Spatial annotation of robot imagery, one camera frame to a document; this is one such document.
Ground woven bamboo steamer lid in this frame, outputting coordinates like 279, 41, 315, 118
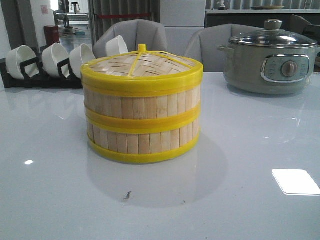
80, 44, 203, 98

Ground bamboo steamer basket yellow rims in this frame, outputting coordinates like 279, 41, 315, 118
87, 119, 200, 164

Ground grey chair right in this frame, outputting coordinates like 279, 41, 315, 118
184, 24, 259, 72

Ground grey chair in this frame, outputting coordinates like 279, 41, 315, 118
92, 19, 168, 58
184, 24, 259, 72

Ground white bowl right end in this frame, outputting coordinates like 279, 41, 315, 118
105, 35, 129, 57

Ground grey chair left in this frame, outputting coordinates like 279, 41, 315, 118
92, 19, 168, 58

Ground white bowl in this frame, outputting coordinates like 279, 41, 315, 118
42, 43, 69, 78
6, 45, 36, 80
69, 43, 96, 79

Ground white cabinet in background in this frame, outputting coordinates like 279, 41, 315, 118
159, 0, 206, 56

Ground green electric cooking pot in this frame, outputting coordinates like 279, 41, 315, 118
218, 43, 320, 95

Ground black bowl rack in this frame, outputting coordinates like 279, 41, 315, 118
0, 57, 83, 89

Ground red bin in background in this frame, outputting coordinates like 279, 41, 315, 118
43, 25, 60, 47

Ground glass pot lid with knob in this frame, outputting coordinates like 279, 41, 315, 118
229, 19, 318, 48

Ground white bowl far left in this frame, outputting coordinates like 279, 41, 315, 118
6, 45, 36, 80

